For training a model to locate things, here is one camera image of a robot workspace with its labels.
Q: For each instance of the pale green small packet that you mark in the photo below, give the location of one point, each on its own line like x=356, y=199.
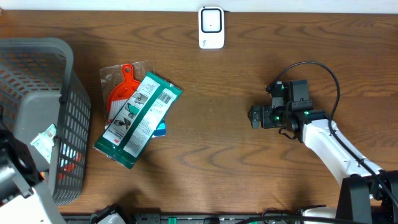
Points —
x=44, y=142

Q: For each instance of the white barcode scanner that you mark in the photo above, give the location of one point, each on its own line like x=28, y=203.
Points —
x=211, y=27

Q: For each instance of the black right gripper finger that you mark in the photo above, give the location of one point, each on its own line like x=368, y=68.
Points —
x=251, y=113
x=255, y=124

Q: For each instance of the green packaged item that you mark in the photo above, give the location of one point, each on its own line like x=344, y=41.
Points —
x=132, y=128

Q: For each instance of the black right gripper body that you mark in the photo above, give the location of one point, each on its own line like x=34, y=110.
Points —
x=256, y=116

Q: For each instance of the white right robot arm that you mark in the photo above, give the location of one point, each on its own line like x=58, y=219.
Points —
x=314, y=129

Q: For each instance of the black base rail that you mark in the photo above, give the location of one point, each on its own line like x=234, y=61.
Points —
x=114, y=214

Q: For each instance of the grey plastic basket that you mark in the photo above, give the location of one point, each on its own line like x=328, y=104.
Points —
x=38, y=88

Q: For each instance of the red packaged item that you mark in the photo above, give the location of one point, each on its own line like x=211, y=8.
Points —
x=119, y=82

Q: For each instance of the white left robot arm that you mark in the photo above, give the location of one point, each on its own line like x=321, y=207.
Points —
x=25, y=198

